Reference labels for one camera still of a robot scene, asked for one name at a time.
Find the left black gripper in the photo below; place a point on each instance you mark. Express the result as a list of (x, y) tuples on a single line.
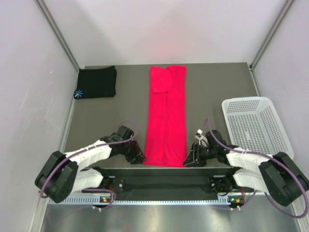
[(136, 157)]

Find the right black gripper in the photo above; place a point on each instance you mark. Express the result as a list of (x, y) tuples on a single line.
[(195, 155)]

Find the red polo shirt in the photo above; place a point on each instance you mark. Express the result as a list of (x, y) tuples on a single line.
[(165, 143)]

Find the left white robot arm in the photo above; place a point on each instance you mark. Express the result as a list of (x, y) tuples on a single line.
[(66, 173)]

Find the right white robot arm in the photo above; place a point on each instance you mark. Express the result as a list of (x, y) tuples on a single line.
[(276, 175)]

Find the white plastic basket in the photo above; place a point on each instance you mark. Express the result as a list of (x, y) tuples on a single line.
[(254, 124)]

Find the folded black t shirt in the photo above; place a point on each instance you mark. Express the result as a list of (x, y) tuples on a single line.
[(96, 83)]

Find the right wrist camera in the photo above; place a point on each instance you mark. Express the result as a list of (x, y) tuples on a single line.
[(202, 140)]

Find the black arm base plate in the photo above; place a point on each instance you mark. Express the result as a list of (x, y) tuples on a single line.
[(207, 184)]

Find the slotted grey cable duct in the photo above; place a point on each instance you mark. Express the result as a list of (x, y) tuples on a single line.
[(105, 199)]

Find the left aluminium frame post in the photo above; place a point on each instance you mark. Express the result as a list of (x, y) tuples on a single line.
[(50, 20)]

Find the aluminium frame post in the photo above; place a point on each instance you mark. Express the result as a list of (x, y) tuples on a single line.
[(271, 33), (50, 20)]

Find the right aluminium frame post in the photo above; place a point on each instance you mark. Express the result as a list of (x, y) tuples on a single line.
[(271, 33)]

